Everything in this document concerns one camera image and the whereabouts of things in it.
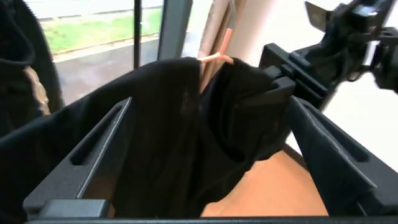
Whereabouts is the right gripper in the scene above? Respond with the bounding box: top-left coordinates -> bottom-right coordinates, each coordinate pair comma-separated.
241,33 -> 374,110

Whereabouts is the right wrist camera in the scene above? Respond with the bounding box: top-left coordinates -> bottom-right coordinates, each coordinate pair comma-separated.
304,0 -> 398,42

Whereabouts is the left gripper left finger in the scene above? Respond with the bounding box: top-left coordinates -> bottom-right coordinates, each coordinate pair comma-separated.
23,96 -> 136,219

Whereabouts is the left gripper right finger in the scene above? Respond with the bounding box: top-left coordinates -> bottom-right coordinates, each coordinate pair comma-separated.
284,95 -> 398,218

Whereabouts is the black garment with white cords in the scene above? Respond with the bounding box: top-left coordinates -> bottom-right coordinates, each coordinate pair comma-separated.
0,0 -> 65,138

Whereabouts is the window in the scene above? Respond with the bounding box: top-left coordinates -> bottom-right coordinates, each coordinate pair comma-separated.
24,0 -> 194,106

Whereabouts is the pink clothes hanger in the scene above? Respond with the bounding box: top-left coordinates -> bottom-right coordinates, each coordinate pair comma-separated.
198,27 -> 234,94

